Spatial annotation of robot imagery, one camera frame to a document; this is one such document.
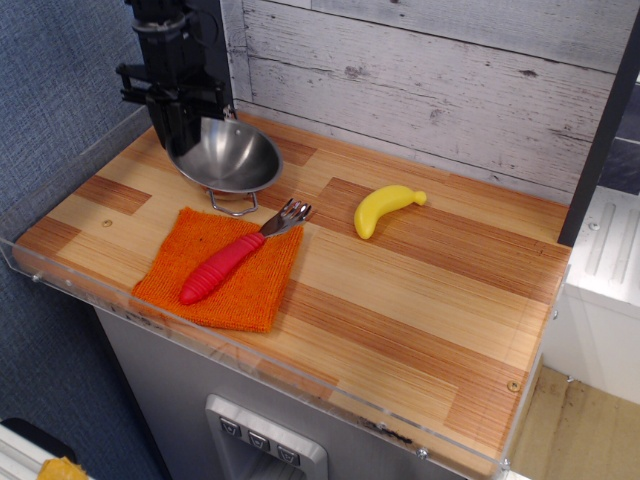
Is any dark right frame post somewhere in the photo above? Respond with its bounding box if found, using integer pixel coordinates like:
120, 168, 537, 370
557, 0, 640, 248

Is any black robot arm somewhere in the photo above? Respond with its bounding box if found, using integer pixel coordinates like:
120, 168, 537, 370
116, 1, 226, 155

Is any yellow toy banana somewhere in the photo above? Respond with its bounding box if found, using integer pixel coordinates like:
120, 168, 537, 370
353, 185, 427, 240

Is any clear acrylic guard rail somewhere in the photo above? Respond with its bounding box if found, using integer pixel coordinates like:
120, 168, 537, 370
2, 117, 570, 479

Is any silver dispenser button panel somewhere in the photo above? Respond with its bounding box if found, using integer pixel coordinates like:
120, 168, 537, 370
205, 394, 329, 479

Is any steel bowl with wire handles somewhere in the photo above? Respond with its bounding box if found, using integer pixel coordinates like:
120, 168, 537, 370
165, 117, 284, 217

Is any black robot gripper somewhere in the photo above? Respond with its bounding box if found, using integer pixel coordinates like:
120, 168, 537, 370
116, 19, 224, 156

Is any grey toy cabinet front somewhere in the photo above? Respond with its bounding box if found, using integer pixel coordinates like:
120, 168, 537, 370
97, 310, 459, 479

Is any orange cloth napkin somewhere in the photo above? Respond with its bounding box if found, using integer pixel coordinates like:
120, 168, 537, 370
132, 208, 304, 333

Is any red handled metal fork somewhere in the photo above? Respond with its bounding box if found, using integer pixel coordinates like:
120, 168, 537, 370
178, 199, 312, 305

